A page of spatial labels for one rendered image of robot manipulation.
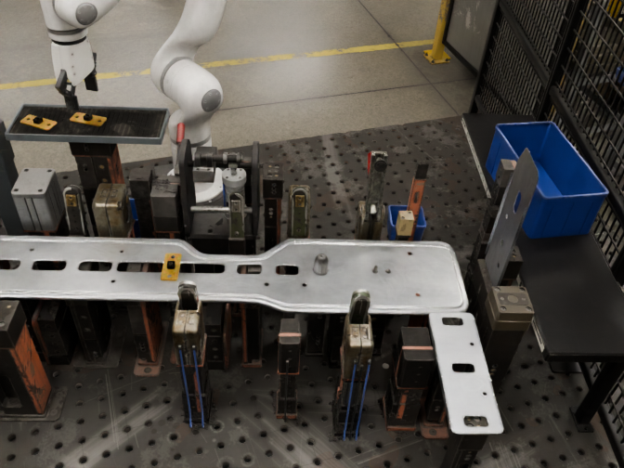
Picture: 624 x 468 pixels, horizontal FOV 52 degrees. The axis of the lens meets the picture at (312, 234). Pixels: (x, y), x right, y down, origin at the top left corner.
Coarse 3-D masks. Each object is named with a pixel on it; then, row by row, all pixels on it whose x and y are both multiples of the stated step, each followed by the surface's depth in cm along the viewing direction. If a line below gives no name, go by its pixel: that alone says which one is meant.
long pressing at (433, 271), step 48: (0, 240) 148; (48, 240) 148; (96, 240) 149; (144, 240) 150; (288, 240) 152; (336, 240) 153; (384, 240) 154; (0, 288) 137; (48, 288) 138; (96, 288) 139; (144, 288) 139; (240, 288) 141; (288, 288) 141; (336, 288) 142; (384, 288) 143; (432, 288) 144
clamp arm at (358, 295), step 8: (352, 296) 127; (360, 296) 125; (368, 296) 126; (352, 304) 127; (360, 304) 127; (368, 304) 127; (352, 312) 130; (360, 312) 130; (352, 320) 133; (360, 320) 133
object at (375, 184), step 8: (376, 152) 144; (384, 152) 144; (376, 160) 143; (384, 160) 144; (376, 168) 142; (384, 168) 142; (376, 176) 147; (384, 176) 146; (368, 184) 149; (376, 184) 148; (368, 192) 149; (376, 192) 150; (368, 200) 150; (376, 200) 151; (368, 208) 151; (368, 216) 152; (376, 216) 153
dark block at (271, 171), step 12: (264, 168) 154; (276, 168) 154; (264, 180) 151; (276, 180) 151; (264, 192) 153; (276, 192) 153; (276, 204) 156; (276, 216) 159; (276, 228) 162; (276, 240) 165
